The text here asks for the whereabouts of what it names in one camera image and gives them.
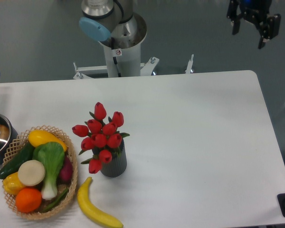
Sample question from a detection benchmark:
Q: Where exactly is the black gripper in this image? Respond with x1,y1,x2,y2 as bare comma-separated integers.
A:
227,0,281,49

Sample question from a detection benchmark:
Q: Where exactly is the green cucumber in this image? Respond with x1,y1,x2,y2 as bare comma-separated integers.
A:
0,142,35,180

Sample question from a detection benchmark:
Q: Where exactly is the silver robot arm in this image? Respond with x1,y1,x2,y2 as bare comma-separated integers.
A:
79,0,281,49

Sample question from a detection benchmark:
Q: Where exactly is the red tulip bouquet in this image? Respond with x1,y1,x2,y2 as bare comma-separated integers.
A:
72,102,129,174

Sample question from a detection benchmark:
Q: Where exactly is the yellow banana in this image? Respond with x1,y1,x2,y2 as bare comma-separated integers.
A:
77,177,124,228

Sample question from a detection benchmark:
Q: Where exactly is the purple sweet potato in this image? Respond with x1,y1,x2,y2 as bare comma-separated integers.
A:
59,156,73,182

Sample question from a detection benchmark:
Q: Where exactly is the yellow bell pepper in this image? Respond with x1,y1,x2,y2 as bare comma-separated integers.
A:
2,172,26,195

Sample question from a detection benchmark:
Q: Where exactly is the green bok choy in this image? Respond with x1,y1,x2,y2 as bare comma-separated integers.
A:
33,142,65,200

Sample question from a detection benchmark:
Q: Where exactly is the green bean pod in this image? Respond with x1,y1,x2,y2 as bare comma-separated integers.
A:
41,189,69,213

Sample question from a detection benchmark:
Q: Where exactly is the woven wicker basket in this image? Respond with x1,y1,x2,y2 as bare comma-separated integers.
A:
3,125,78,220

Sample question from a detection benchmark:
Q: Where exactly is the orange fruit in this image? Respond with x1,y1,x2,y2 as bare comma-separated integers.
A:
15,188,42,213

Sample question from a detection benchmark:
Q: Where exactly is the yellow squash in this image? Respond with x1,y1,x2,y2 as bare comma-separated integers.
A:
28,130,67,152

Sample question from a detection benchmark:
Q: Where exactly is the dark grey ribbed vase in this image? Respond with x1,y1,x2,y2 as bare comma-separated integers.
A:
100,140,127,178

